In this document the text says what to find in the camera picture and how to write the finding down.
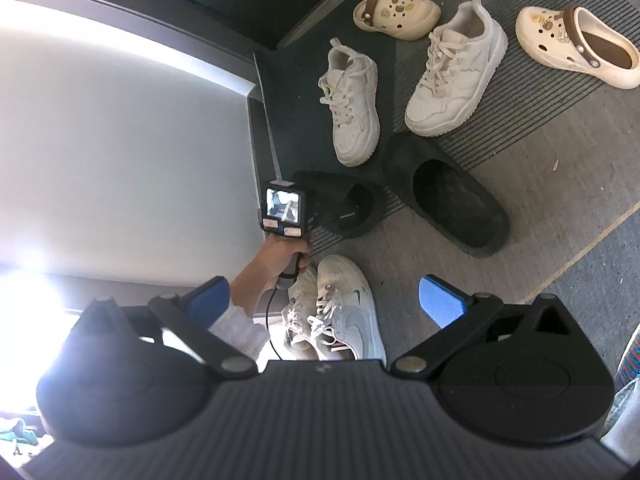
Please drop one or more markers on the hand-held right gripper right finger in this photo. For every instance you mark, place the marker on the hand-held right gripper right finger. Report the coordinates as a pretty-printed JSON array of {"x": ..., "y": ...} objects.
[{"x": 442, "y": 301}]

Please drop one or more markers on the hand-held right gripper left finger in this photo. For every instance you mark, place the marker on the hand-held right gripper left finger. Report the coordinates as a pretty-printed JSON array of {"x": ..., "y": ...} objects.
[{"x": 210, "y": 301}]

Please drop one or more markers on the black slide sandal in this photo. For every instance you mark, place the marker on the black slide sandal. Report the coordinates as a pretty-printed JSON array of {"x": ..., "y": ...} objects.
[
  {"x": 400, "y": 165},
  {"x": 325, "y": 185}
]

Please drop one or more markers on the white low leather sneaker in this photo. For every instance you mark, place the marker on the white low leather sneaker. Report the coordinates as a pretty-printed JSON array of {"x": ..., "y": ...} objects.
[
  {"x": 350, "y": 310},
  {"x": 295, "y": 320}
]

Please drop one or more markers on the cream chunky lace-up sneaker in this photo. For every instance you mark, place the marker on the cream chunky lace-up sneaker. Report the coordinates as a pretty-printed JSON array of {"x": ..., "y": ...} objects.
[
  {"x": 450, "y": 90},
  {"x": 352, "y": 125}
]

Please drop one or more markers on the person's left forearm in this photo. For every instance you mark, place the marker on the person's left forearm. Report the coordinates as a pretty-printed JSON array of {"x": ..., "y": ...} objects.
[{"x": 235, "y": 330}]

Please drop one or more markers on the person's left hand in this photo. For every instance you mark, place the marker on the person's left hand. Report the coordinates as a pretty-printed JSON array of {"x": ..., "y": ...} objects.
[{"x": 267, "y": 265}]

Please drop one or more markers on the dark green doormat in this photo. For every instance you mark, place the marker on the dark green doormat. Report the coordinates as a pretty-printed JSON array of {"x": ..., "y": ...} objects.
[{"x": 300, "y": 100}]

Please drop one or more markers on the teal cloth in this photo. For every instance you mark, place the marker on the teal cloth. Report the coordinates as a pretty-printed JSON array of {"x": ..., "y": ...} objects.
[{"x": 22, "y": 435}]

